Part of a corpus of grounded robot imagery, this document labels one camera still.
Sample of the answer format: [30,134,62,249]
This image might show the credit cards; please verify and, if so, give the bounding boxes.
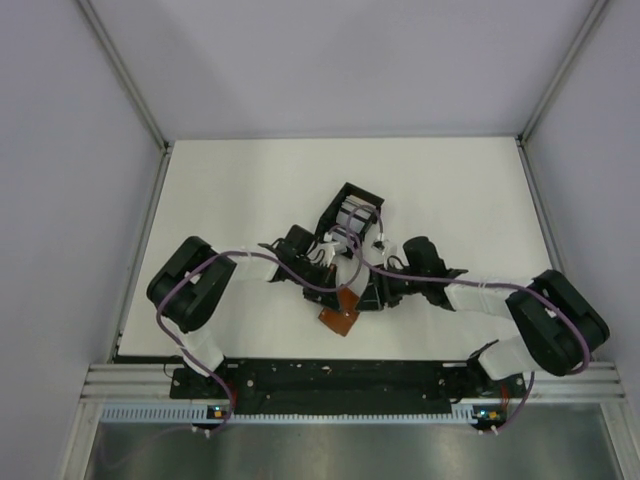
[336,195,375,236]

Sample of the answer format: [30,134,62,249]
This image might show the right aluminium frame post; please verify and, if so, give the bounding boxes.
[517,0,614,146]

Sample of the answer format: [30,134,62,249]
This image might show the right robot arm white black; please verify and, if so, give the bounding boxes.
[356,236,610,396]

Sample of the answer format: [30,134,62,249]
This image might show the brown leather card holder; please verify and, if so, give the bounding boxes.
[318,289,360,337]

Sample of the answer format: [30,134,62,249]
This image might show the aluminium frame post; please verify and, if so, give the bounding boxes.
[74,0,174,151]
[517,0,614,146]

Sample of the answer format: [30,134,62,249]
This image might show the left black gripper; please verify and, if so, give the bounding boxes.
[290,257,341,313]

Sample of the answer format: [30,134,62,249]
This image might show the grey slotted cable duct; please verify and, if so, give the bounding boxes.
[100,403,503,425]

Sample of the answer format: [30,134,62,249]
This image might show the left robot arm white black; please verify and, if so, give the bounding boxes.
[146,225,344,397]

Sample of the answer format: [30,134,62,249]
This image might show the black card rack box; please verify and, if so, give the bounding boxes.
[315,182,385,245]

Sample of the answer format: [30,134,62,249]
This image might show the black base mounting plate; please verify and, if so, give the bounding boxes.
[169,358,525,415]

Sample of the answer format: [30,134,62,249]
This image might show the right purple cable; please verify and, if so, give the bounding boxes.
[347,203,594,435]

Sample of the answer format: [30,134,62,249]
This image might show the aluminium front rail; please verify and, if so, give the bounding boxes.
[81,362,626,403]

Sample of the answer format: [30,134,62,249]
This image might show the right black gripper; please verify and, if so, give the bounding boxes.
[355,261,427,311]

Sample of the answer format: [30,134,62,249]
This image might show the left aluminium frame post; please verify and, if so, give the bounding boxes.
[74,0,174,151]

